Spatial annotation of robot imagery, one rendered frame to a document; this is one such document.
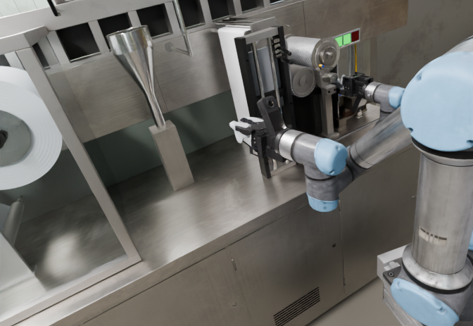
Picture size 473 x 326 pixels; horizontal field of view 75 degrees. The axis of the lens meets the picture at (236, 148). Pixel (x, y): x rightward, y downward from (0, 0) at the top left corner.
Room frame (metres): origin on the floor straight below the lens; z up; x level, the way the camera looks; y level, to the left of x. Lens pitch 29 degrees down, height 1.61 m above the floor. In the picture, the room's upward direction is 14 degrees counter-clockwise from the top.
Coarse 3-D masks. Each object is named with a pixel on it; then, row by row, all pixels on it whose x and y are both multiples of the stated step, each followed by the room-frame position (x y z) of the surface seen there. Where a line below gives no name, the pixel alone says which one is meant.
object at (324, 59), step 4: (324, 48) 1.24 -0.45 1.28; (328, 48) 1.24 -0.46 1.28; (332, 48) 1.24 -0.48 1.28; (320, 52) 1.24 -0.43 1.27; (324, 52) 1.23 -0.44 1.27; (332, 52) 1.24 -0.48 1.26; (320, 56) 1.24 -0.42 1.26; (324, 56) 1.23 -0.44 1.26; (328, 56) 1.24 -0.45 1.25; (332, 56) 1.24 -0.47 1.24; (320, 60) 1.24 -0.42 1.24; (324, 60) 1.23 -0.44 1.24; (328, 60) 1.24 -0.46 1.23; (332, 60) 1.24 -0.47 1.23; (324, 64) 1.23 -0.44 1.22; (328, 64) 1.23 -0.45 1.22
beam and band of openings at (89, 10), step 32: (96, 0) 1.32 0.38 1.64; (128, 0) 1.35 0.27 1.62; (160, 0) 1.40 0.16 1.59; (192, 0) 1.52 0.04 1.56; (224, 0) 1.57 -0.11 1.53; (256, 0) 1.62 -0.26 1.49; (288, 0) 1.62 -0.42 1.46; (0, 32) 1.20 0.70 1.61; (64, 32) 1.33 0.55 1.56; (96, 32) 1.30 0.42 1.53; (160, 32) 1.46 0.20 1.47; (64, 64) 1.25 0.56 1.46
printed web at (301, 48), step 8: (288, 40) 1.45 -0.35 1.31; (296, 40) 1.40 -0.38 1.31; (304, 40) 1.35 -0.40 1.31; (312, 40) 1.31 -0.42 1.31; (248, 48) 1.20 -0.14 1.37; (288, 48) 1.20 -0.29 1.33; (296, 48) 1.36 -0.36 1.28; (304, 48) 1.31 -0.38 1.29; (312, 48) 1.26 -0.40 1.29; (296, 56) 1.35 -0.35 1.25; (304, 56) 1.29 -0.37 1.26; (288, 64) 1.20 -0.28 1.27; (296, 64) 1.36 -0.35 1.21; (304, 64) 1.30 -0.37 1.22
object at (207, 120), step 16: (224, 96) 1.45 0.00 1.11; (176, 112) 1.37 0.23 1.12; (192, 112) 1.39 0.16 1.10; (208, 112) 1.42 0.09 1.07; (224, 112) 1.44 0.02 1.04; (128, 128) 1.29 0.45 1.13; (144, 128) 1.31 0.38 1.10; (192, 128) 1.38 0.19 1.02; (208, 128) 1.41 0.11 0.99; (224, 128) 1.44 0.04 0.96; (112, 144) 1.26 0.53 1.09; (128, 144) 1.28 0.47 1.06; (144, 144) 1.30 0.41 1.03; (192, 144) 1.38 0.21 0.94; (208, 144) 1.40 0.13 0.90; (112, 160) 1.25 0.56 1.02; (128, 160) 1.27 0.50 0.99; (144, 160) 1.29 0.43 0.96; (160, 160) 1.32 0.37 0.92; (128, 176) 1.26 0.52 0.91
